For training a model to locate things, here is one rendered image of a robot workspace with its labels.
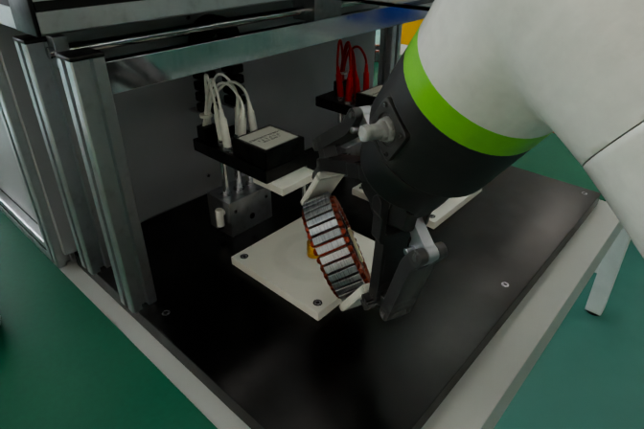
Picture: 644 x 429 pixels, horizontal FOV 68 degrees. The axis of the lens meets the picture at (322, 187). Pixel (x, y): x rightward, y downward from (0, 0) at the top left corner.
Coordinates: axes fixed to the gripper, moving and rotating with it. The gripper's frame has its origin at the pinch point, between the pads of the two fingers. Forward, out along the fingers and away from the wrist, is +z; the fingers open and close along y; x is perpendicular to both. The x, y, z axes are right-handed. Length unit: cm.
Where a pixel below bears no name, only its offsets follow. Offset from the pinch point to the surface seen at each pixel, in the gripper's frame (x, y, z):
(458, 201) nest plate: 27.0, -4.6, 12.7
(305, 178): 1.6, -10.3, 5.3
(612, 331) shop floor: 116, 31, 82
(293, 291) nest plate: -3.4, 1.8, 8.6
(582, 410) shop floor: 82, 43, 73
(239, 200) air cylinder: -4.5, -13.3, 14.8
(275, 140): -0.8, -15.6, 4.2
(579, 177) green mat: 56, -4, 16
